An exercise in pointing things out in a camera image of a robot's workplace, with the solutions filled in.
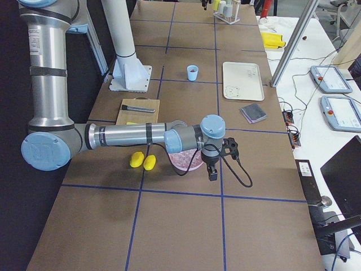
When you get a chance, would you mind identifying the near orange connector block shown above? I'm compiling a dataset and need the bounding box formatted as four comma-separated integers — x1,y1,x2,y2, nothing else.
286,125,301,150

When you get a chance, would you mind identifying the far orange connector block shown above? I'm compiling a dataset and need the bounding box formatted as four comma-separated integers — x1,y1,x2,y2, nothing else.
280,102,294,125

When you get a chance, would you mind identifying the teach pendant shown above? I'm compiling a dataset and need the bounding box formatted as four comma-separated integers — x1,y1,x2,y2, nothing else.
320,96,360,133
310,65,353,94

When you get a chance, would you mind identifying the yellow lemon near edge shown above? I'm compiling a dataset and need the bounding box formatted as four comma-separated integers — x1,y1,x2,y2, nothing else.
129,151,145,168

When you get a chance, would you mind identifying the wire rack with bottles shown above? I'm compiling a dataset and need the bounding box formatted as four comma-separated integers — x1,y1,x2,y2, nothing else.
212,0,241,25

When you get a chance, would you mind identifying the silver black muddler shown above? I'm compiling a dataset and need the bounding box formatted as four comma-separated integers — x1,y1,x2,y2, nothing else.
121,104,156,113

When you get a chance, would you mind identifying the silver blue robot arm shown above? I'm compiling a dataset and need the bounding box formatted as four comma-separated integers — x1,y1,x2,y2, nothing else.
19,1,226,181

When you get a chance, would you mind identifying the pile of ice cubes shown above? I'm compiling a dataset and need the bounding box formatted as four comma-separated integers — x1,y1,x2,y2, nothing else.
170,150,202,167

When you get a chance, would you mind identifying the aluminium frame post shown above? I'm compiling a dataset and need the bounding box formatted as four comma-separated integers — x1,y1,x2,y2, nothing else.
270,0,319,88

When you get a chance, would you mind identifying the near teach pendant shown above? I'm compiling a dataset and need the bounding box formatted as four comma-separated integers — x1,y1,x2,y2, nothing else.
320,96,360,133

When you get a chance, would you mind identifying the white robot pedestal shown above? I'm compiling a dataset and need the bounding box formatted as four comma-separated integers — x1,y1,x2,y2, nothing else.
102,0,152,93

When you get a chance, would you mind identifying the pink bowl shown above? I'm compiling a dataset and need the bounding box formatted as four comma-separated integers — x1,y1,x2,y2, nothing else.
168,149,205,172

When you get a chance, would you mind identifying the orange connector block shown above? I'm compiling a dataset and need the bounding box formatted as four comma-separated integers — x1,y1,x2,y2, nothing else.
286,125,301,150
280,102,294,125

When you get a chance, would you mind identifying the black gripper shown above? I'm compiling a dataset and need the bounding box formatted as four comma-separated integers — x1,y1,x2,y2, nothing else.
201,0,210,10
201,146,221,181

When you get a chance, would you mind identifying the grey folded cloth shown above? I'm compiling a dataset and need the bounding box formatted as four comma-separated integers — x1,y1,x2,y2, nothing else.
240,103,267,124

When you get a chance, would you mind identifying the black laptop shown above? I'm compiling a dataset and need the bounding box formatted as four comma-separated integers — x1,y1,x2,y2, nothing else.
320,135,361,224

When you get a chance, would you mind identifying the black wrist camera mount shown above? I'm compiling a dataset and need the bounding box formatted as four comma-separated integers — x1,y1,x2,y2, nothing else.
221,137,239,160

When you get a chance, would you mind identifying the light blue cup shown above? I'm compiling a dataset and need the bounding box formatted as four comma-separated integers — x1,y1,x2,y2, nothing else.
187,65,199,81

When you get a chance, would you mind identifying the far teach pendant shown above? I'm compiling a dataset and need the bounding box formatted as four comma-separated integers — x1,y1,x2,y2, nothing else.
310,65,353,94

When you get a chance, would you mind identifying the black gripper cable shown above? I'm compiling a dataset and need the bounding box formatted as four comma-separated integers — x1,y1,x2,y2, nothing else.
157,141,253,188

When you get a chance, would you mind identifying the yellow lemon near bowl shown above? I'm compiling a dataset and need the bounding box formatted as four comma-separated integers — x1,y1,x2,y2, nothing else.
143,155,156,171

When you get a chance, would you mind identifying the wooden cutting board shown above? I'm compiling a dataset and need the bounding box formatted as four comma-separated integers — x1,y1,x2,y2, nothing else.
116,98,160,125

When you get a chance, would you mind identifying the cream bear tray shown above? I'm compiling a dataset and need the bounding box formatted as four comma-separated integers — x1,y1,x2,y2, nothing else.
222,62,265,102

